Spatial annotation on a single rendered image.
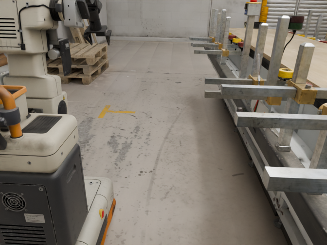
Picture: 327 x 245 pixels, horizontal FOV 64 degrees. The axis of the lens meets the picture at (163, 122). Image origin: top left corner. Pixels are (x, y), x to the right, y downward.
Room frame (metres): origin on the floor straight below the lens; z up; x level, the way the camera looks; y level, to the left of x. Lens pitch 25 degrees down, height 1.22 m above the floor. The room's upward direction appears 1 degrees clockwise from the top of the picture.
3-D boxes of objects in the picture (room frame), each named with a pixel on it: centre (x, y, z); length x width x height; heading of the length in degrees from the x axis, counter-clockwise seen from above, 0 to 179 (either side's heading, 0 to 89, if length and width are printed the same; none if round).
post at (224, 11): (2.65, -0.53, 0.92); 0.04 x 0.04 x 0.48; 88
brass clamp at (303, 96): (0.88, -0.47, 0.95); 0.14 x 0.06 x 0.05; 178
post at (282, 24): (1.15, -0.48, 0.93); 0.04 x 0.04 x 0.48; 88
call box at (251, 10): (1.66, -0.50, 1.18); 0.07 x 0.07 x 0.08; 88
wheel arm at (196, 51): (2.36, -0.47, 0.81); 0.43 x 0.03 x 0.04; 88
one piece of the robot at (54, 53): (1.25, 0.59, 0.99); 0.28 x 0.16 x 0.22; 88
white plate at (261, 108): (1.18, -0.45, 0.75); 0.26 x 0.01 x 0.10; 178
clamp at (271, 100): (1.13, -0.48, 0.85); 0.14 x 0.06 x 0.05; 178
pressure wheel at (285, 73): (1.36, -0.63, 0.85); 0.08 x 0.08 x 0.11
